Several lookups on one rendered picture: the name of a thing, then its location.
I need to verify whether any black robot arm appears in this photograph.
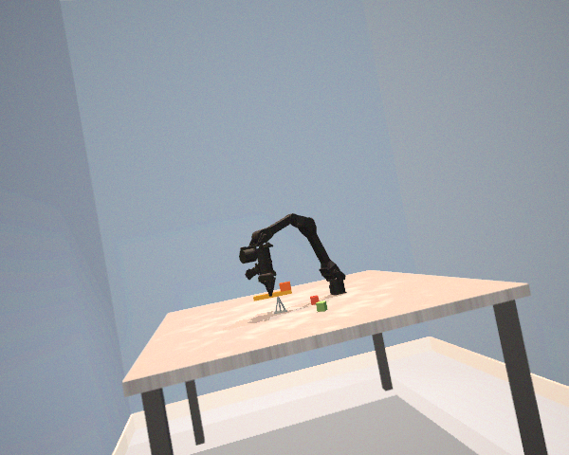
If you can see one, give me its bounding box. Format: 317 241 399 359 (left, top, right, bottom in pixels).
239 213 347 296

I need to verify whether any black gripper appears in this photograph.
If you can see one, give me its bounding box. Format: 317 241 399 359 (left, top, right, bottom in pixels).
258 258 277 297

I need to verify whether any small green cube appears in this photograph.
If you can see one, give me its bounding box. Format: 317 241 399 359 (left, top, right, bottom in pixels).
316 300 328 312

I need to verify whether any orange long bar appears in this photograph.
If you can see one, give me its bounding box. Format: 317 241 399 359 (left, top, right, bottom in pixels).
253 282 292 301

